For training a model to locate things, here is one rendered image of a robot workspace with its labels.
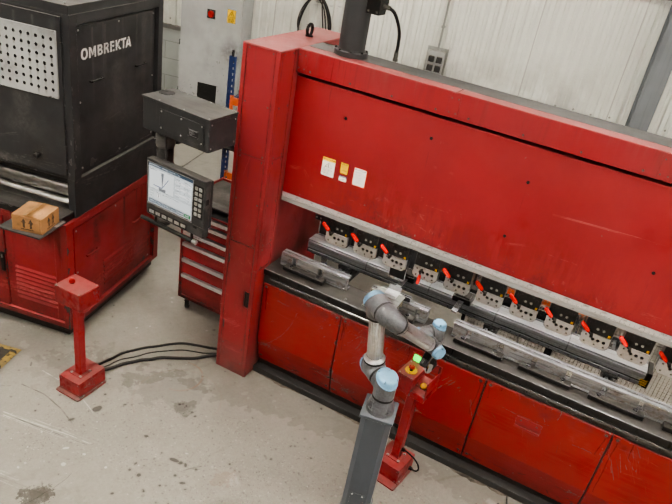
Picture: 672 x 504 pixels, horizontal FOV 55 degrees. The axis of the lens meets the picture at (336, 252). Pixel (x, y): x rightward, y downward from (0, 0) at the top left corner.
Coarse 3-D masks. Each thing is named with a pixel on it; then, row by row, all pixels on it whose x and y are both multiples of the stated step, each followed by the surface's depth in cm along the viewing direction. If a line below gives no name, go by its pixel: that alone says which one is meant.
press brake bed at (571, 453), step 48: (288, 288) 426; (288, 336) 442; (336, 336) 422; (384, 336) 404; (288, 384) 460; (336, 384) 441; (480, 384) 384; (432, 432) 418; (480, 432) 397; (576, 432) 366; (624, 432) 353; (480, 480) 412; (528, 480) 398; (576, 480) 378; (624, 480) 364
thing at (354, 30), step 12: (348, 0) 353; (360, 0) 350; (372, 0) 349; (384, 0) 351; (348, 12) 355; (360, 12) 353; (372, 12) 352; (384, 12) 356; (348, 24) 357; (360, 24) 356; (396, 24) 359; (348, 36) 360; (360, 36) 360; (336, 48) 366; (348, 48) 363; (360, 48) 364; (396, 48) 371; (396, 60) 374
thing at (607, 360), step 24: (312, 240) 450; (360, 264) 439; (408, 288) 428; (432, 288) 420; (480, 312) 410; (504, 312) 407; (528, 336) 401; (552, 336) 393; (576, 336) 396; (600, 360) 384; (624, 360) 382
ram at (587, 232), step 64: (320, 128) 382; (384, 128) 363; (448, 128) 346; (320, 192) 399; (384, 192) 379; (448, 192) 360; (512, 192) 343; (576, 192) 328; (640, 192) 314; (512, 256) 357; (576, 256) 340; (640, 256) 325; (640, 320) 337
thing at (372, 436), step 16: (368, 416) 337; (368, 432) 343; (384, 432) 340; (368, 448) 348; (384, 448) 348; (352, 464) 358; (368, 464) 353; (352, 480) 361; (368, 480) 358; (352, 496) 366; (368, 496) 364
